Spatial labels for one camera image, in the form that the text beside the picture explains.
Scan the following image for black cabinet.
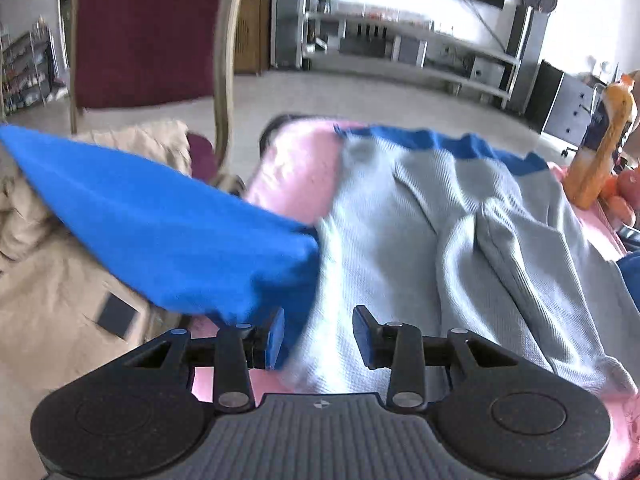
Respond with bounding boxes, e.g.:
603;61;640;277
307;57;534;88
525;59;598;136

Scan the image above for wooden cabinet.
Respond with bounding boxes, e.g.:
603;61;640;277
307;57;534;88
234;0;273;76

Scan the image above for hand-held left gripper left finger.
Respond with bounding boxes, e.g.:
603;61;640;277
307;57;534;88
120;307;286;413

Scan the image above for maroon banquet chair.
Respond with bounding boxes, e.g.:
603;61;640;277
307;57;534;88
67;0;251;188

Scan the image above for pink printed blanket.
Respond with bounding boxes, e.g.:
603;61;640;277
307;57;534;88
190;115;640;480

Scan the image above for beige garment with black patch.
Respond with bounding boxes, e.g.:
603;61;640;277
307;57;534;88
0;120;221;480

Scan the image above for grey subwoofer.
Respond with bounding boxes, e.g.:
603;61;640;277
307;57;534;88
469;55;493;81

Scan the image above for metal shoe rack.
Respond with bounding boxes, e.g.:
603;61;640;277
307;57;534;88
0;30;55;117

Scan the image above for orange juice bottle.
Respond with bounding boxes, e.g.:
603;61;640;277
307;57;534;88
564;76;637;209

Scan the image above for red apple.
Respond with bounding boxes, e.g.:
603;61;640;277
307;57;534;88
617;167;640;196
607;195;638;227

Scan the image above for small grey speaker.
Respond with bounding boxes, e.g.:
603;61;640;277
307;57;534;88
392;35;428;67

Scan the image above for grey television stand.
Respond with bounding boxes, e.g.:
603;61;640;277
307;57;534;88
302;2;521;106

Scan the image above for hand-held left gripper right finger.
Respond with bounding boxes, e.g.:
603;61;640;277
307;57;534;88
352;305;521;413

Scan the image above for grey tower speaker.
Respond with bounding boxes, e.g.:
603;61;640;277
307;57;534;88
271;0;307;70
500;4;550;111

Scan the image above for light blue and blue sweater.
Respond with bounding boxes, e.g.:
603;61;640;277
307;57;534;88
0;122;640;396

